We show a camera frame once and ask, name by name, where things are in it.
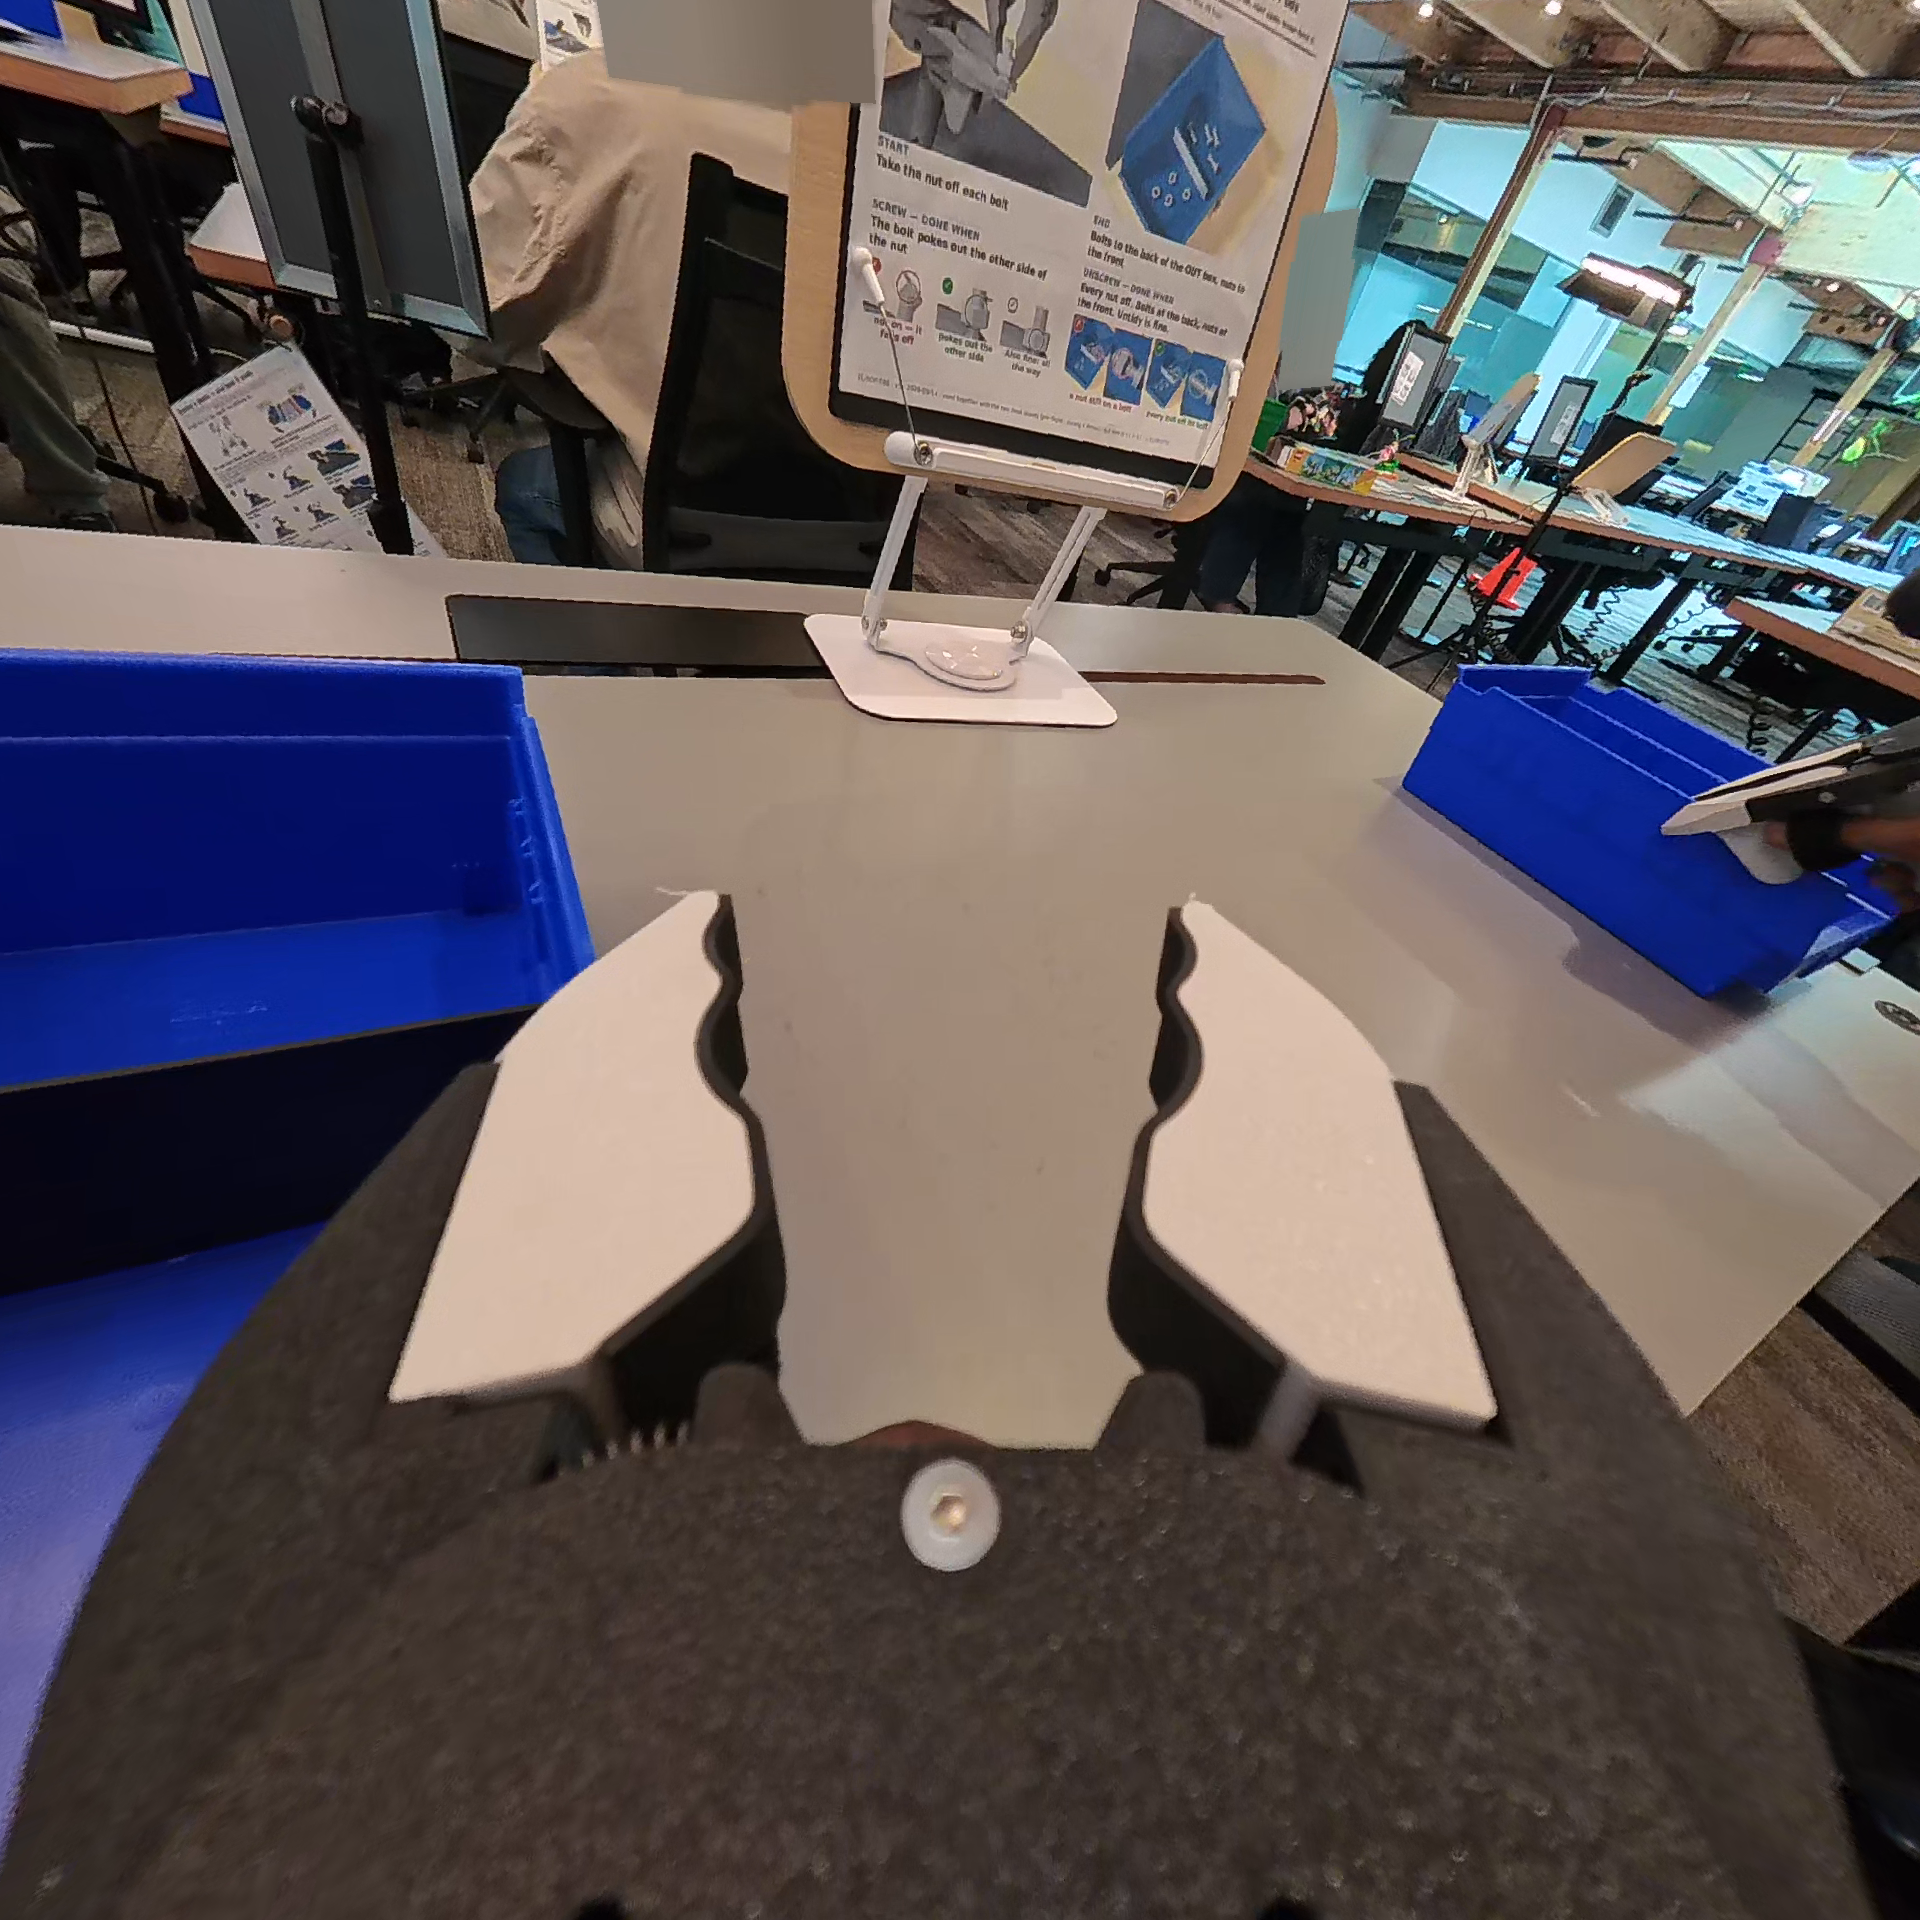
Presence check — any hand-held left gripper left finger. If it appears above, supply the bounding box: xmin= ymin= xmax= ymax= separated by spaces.
xmin=386 ymin=891 xmax=788 ymax=1432

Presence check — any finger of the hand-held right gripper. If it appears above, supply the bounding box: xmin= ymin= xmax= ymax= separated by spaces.
xmin=1663 ymin=747 xmax=1897 ymax=836

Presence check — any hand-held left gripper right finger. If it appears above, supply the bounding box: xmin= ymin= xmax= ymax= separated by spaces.
xmin=1107 ymin=897 xmax=1503 ymax=1454

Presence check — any blue plastic bin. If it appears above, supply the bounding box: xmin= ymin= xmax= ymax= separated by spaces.
xmin=0 ymin=648 xmax=597 ymax=1824
xmin=1402 ymin=664 xmax=1899 ymax=1002

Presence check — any long background desk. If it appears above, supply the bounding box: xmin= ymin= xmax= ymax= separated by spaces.
xmin=1247 ymin=451 xmax=1920 ymax=707

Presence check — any studio softbox light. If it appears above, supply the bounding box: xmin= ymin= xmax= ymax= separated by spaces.
xmin=1557 ymin=252 xmax=1693 ymax=330

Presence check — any white document stand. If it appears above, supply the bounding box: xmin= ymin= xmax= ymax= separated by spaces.
xmin=804 ymin=432 xmax=1181 ymax=731

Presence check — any black office chair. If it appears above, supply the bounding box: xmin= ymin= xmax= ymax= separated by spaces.
xmin=547 ymin=150 xmax=921 ymax=579

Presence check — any laminated instruction leaflet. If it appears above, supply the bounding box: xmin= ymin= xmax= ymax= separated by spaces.
xmin=169 ymin=342 xmax=448 ymax=560

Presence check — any wooden document board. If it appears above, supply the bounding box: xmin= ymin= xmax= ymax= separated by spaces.
xmin=785 ymin=0 xmax=1338 ymax=523

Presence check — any printed instruction sheet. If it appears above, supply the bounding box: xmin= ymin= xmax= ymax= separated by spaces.
xmin=831 ymin=0 xmax=1329 ymax=467

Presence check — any grey framed board on stand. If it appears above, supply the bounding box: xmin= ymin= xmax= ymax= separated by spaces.
xmin=187 ymin=0 xmax=495 ymax=558

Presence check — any wooden table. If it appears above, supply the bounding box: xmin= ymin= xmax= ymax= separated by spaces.
xmin=0 ymin=37 xmax=204 ymax=406

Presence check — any black table cable cover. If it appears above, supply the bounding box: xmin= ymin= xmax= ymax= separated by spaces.
xmin=448 ymin=594 xmax=1327 ymax=686

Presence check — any wooden support post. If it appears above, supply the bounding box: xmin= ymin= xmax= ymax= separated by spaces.
xmin=1432 ymin=106 xmax=1573 ymax=346

